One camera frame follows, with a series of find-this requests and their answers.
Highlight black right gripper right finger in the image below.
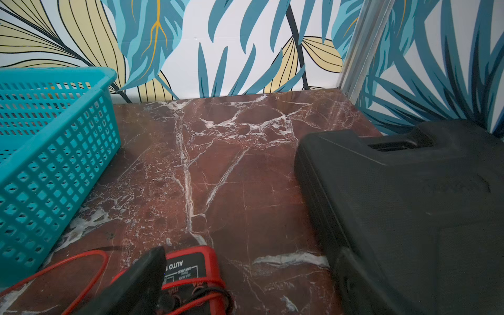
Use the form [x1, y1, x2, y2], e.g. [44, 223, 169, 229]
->
[335, 248, 394, 314]

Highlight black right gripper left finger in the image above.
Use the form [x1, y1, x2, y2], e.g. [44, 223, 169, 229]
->
[76, 247, 166, 314]

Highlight red clamp multimeter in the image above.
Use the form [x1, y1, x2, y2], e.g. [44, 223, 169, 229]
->
[1, 245, 234, 314]

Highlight teal plastic basket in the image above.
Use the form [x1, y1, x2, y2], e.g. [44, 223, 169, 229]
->
[1, 67, 121, 289]

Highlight black plastic tool case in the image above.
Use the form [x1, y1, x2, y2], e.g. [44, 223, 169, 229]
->
[294, 119, 503, 314]

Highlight right corner metal post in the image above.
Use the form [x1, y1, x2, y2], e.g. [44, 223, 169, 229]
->
[338, 0, 395, 104]

